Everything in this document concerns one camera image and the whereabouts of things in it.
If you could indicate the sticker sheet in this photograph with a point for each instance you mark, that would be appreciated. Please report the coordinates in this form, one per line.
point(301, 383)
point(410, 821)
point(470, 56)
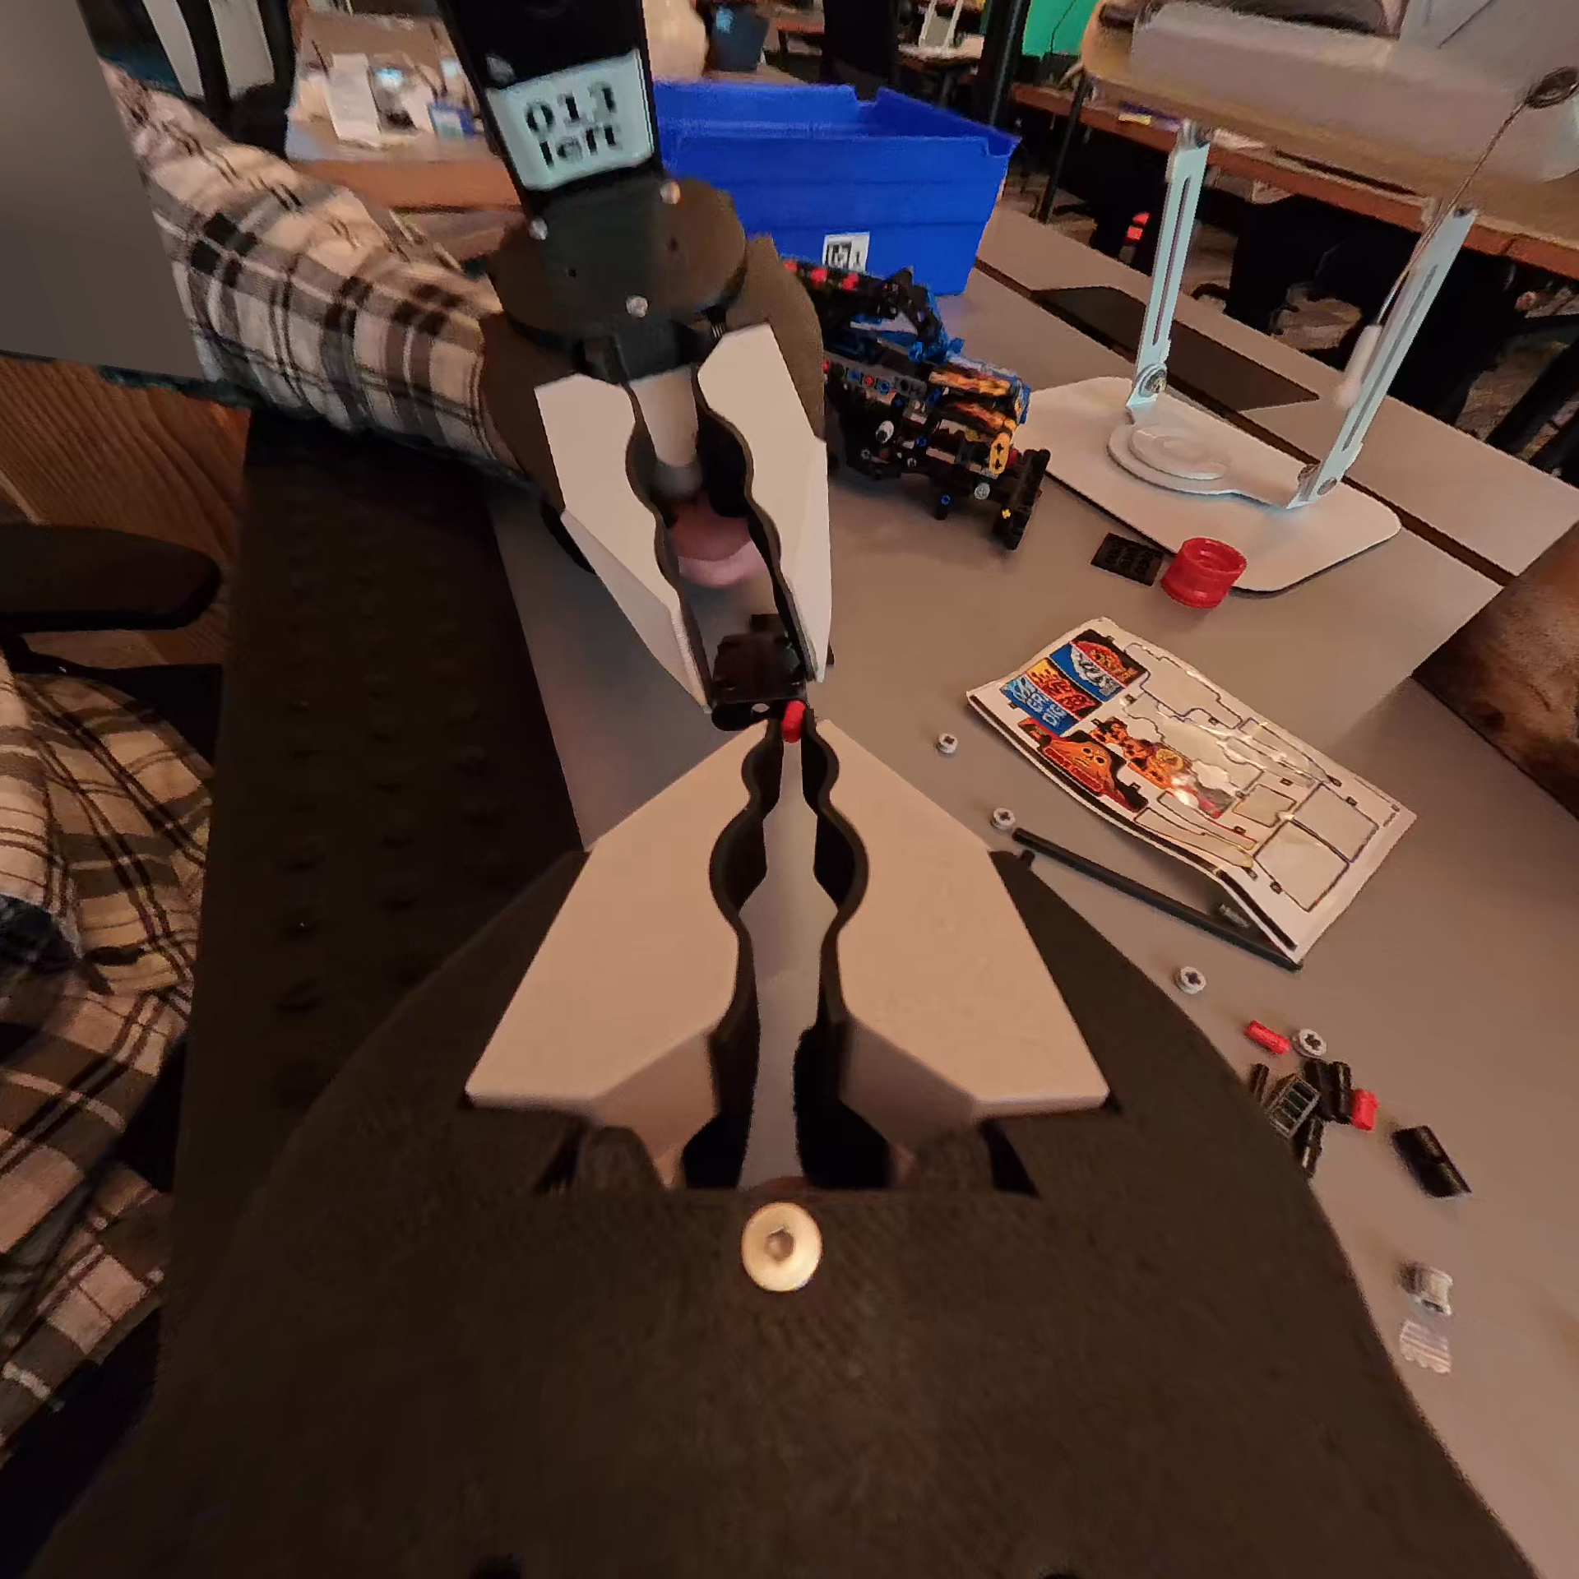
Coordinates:
point(1296, 813)

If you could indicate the blue plastic bin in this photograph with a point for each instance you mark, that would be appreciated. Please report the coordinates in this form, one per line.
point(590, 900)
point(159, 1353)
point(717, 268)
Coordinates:
point(802, 173)

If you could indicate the person's left hand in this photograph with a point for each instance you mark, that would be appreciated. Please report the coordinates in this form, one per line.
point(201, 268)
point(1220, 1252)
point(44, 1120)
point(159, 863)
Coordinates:
point(717, 554)

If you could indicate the long black toy axle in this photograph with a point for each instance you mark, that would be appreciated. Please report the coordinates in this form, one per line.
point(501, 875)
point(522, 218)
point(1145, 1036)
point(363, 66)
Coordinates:
point(1148, 896)

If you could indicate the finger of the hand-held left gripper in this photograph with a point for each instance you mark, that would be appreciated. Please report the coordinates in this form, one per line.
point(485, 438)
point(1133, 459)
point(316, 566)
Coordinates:
point(791, 443)
point(592, 469)

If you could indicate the person's left forearm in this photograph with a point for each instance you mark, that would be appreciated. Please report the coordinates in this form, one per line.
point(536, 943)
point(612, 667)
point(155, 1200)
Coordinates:
point(308, 270)

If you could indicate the white toy spool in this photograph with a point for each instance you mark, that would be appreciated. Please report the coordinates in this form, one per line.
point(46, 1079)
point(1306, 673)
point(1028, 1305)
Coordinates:
point(1429, 1289)

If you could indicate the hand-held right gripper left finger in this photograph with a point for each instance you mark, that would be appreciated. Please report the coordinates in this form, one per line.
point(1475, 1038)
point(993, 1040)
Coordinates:
point(606, 986)

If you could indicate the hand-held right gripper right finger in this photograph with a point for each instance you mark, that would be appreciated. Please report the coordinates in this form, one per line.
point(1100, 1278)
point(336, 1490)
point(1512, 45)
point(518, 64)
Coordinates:
point(975, 986)

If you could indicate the grey desk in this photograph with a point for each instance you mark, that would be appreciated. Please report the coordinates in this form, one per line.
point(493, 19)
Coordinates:
point(938, 591)

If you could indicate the black toy connector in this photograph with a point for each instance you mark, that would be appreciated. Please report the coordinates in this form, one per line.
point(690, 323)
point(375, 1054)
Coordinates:
point(1432, 1159)

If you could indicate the black chair armrest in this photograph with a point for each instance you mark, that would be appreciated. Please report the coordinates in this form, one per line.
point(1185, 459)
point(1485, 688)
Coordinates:
point(100, 591)

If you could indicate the red toy wheel hub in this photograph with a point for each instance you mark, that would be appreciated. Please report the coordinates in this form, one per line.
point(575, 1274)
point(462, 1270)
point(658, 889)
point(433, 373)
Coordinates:
point(1203, 574)

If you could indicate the white booklet stand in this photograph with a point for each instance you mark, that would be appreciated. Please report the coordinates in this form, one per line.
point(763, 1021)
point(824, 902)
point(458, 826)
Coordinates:
point(1086, 432)

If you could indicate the person's plaid shirt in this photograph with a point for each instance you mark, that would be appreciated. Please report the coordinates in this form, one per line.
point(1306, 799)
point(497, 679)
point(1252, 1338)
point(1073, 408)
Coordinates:
point(87, 863)

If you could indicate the toy truck model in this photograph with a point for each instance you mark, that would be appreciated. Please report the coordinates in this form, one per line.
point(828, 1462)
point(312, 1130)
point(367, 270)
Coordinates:
point(938, 418)

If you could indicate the black toy grille tile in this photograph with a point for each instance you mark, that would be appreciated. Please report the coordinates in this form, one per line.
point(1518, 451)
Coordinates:
point(1294, 1101)

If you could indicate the clear toy piece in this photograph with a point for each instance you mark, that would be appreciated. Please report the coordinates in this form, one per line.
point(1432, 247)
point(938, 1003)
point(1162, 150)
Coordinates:
point(1427, 1344)

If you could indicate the toy truck set box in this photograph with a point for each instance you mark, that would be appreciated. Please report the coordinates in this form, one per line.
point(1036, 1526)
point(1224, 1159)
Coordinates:
point(1518, 653)

